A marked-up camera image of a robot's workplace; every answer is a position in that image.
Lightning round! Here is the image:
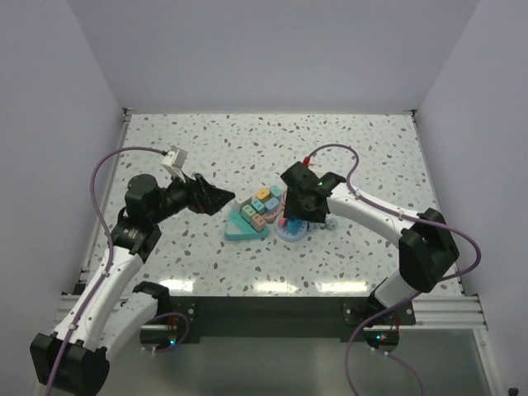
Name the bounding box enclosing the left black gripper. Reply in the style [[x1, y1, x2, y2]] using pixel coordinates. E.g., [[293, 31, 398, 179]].
[[149, 167, 234, 224]]

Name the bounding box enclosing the blue round power strip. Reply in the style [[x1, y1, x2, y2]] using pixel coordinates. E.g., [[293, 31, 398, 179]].
[[274, 218, 308, 243]]

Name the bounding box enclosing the blue square plug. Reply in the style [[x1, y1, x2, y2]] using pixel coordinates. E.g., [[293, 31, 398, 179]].
[[286, 219, 303, 236]]

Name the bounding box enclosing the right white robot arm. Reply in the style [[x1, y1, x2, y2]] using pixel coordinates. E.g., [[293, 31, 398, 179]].
[[280, 162, 460, 324]]

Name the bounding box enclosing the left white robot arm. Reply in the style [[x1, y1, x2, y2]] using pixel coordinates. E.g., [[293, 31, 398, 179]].
[[30, 173, 235, 395]]

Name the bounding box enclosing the yellow plug adapter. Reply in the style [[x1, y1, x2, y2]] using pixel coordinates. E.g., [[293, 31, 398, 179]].
[[256, 188, 272, 203]]

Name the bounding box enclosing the light green plug adapter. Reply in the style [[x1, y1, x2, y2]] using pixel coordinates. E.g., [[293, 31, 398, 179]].
[[241, 205, 257, 223]]

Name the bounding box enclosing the brownish pink plug adapter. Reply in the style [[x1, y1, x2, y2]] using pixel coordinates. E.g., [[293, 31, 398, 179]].
[[250, 214, 266, 233]]

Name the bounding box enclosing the pink round power strip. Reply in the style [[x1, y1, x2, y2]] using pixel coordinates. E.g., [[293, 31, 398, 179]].
[[261, 186, 285, 224]]

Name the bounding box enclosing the teal triangular power strip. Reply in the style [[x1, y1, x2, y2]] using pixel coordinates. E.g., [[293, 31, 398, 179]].
[[224, 210, 270, 241]]

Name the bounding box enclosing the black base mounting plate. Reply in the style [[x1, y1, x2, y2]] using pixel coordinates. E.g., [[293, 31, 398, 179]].
[[123, 295, 417, 344]]

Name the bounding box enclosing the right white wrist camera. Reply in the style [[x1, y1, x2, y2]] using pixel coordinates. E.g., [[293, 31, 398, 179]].
[[302, 153, 323, 172]]

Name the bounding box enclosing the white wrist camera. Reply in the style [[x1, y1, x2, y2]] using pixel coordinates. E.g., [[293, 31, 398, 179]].
[[161, 146, 187, 182], [302, 153, 323, 172]]

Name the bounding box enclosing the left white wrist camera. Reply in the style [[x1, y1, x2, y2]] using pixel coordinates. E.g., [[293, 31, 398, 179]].
[[161, 146, 187, 182]]

